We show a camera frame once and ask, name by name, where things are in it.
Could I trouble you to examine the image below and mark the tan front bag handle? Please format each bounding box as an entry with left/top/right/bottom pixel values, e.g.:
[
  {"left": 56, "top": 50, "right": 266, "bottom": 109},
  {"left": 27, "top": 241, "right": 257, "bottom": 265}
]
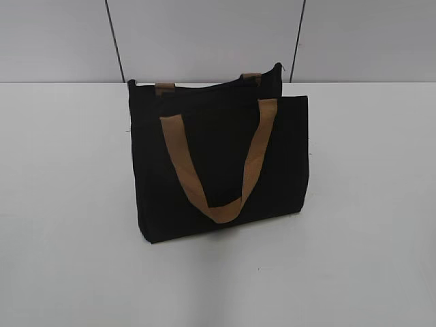
[{"left": 160, "top": 99, "right": 278, "bottom": 223}]

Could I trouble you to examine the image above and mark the tan rear bag handle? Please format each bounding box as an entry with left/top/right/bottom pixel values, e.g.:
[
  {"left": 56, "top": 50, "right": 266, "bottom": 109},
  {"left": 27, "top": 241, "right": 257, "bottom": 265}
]
[{"left": 154, "top": 73, "right": 262, "bottom": 96}]

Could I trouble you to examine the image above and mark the tan bag handle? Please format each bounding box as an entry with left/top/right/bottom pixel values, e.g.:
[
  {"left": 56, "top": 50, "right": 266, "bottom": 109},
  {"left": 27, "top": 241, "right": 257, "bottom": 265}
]
[
  {"left": 154, "top": 73, "right": 262, "bottom": 96},
  {"left": 160, "top": 99, "right": 278, "bottom": 223}
]

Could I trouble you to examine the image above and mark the black canvas tote bag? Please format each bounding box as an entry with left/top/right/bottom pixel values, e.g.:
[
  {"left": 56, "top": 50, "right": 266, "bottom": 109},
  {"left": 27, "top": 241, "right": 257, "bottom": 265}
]
[{"left": 127, "top": 63, "right": 309, "bottom": 243}]

